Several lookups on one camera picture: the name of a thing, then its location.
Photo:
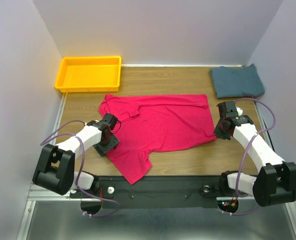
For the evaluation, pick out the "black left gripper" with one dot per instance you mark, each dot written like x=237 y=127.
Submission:
x=113 y=143

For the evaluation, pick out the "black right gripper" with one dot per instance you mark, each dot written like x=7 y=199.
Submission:
x=218 y=133

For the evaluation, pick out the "pink t shirt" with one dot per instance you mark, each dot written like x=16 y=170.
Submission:
x=155 y=123

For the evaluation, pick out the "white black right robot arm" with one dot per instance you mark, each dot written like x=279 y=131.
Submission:
x=276 y=180

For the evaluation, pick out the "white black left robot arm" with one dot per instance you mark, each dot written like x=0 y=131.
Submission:
x=55 y=170

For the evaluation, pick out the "folded teal t shirt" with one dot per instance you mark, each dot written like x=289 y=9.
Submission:
x=236 y=82

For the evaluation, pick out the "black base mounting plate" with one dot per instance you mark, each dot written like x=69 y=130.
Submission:
x=158 y=192

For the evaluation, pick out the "yellow plastic tray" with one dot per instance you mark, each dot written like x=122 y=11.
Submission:
x=89 y=74

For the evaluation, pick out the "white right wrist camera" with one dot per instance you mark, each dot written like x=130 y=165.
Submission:
x=239 y=110

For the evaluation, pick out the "aluminium frame rails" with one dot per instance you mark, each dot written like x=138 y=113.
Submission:
x=242 y=211

